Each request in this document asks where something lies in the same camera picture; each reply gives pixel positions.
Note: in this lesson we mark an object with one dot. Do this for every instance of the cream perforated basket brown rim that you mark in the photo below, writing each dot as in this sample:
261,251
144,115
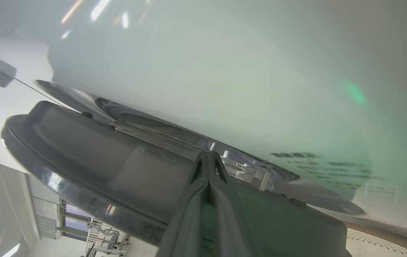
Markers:
375,246

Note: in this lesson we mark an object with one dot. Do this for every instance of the white front-load washing machine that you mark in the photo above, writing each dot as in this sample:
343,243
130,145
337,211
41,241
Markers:
224,71

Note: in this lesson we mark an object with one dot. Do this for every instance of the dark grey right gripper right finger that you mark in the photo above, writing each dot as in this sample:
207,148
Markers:
232,221

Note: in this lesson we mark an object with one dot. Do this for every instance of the dark round glass washer door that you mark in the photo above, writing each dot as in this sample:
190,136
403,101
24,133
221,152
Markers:
99,157

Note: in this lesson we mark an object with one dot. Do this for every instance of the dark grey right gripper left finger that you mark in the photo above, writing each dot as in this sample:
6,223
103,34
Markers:
189,214

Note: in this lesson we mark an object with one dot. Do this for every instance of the white metal equipment stand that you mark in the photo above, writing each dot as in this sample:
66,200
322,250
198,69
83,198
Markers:
105,239

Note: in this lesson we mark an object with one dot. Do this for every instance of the dark framed window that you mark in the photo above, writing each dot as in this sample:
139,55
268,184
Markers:
76,225

